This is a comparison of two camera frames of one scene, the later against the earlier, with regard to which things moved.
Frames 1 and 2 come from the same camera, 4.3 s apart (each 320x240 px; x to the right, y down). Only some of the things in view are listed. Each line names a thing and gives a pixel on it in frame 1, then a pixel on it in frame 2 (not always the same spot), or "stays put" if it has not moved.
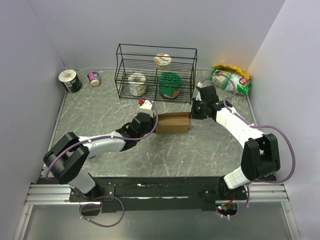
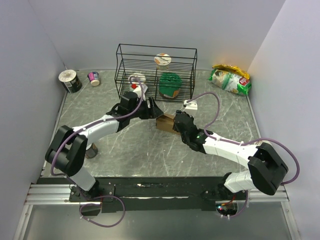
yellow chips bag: (232, 68) stays put
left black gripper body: (152, 124) -> (145, 113)
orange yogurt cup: (162, 60) stays put
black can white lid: (70, 80) stays put
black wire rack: (155, 73) stays put
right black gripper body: (198, 110) -> (184, 139)
